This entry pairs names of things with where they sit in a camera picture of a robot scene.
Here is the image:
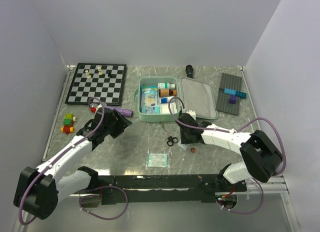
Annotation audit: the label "purple lego brick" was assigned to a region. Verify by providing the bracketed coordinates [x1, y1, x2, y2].
[228, 94, 237, 105]

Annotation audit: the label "small black scissors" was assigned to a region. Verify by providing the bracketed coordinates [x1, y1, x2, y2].
[161, 123, 179, 147]

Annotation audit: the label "grey lego baseplate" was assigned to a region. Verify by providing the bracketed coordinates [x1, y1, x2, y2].
[216, 73, 247, 116]

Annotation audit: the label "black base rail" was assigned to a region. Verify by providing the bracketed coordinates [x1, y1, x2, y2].
[77, 174, 247, 205]

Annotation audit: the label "cream chess piece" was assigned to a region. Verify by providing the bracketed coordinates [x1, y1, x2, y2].
[97, 66, 103, 75]

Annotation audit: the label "blue cotton swab pack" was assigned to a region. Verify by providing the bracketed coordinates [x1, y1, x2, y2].
[140, 85, 160, 114]

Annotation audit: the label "white green medicine bottle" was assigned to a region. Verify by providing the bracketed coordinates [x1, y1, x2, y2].
[158, 82, 176, 90]

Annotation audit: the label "white gauze packet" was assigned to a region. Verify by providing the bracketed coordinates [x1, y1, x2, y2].
[159, 102, 178, 114]

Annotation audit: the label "black white chessboard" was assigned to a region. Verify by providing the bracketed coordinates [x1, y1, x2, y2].
[65, 63, 127, 106]

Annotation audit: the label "copper coin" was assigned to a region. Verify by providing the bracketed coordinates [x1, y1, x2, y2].
[190, 147, 197, 153]

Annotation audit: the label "white blue bandage roll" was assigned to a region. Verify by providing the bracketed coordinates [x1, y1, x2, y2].
[159, 96, 174, 104]

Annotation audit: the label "purple glitter microphone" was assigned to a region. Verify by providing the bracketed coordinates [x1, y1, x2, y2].
[89, 104, 133, 118]

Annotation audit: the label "brown orange-cap bottle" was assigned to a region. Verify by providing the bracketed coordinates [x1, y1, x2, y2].
[158, 88, 177, 97]

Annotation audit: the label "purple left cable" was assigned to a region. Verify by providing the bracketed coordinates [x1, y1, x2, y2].
[17, 96, 130, 226]

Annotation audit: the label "blue lego bricks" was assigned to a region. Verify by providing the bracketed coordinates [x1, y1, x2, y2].
[224, 88, 247, 99]

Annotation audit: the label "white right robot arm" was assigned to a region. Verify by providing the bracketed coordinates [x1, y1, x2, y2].
[175, 113, 285, 192]

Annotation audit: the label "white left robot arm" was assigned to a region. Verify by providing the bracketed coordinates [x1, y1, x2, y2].
[13, 107, 132, 225]

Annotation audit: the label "teal plaster packet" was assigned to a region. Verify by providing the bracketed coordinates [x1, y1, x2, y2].
[148, 153, 168, 168]

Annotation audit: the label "clear alcohol pad packets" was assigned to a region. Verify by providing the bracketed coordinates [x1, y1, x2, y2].
[140, 94, 160, 114]

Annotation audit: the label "cream chess pawn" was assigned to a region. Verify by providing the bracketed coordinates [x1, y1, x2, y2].
[85, 70, 91, 79]

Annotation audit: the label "mint green medicine case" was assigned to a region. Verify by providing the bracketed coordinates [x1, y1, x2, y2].
[134, 76, 218, 123]

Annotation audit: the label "green lego block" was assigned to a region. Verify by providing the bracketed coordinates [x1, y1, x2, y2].
[63, 113, 74, 126]

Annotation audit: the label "red yellow toy car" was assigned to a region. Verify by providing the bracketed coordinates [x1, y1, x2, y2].
[60, 116, 77, 135]

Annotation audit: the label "black flashlight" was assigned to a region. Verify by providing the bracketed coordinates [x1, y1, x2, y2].
[185, 64, 194, 79]

